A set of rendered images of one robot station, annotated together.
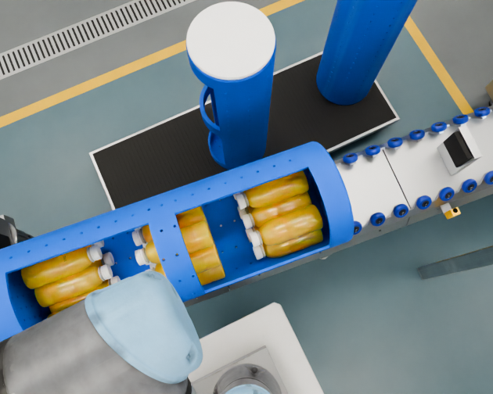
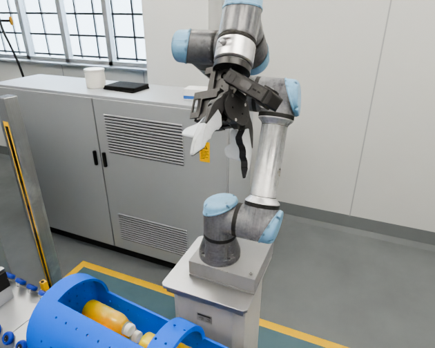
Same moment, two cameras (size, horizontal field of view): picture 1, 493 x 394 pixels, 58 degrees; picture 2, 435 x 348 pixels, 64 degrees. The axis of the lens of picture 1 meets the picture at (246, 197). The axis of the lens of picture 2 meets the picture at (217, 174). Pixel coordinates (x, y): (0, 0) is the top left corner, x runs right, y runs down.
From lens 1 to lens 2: 95 cm
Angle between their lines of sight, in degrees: 75
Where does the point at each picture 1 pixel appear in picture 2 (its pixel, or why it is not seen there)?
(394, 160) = (11, 328)
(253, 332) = (187, 283)
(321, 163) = (51, 295)
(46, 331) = (200, 35)
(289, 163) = (59, 314)
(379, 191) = not seen: hidden behind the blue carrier
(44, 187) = not seen: outside the picture
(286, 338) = (178, 270)
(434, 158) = (1, 310)
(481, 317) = not seen: hidden behind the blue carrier
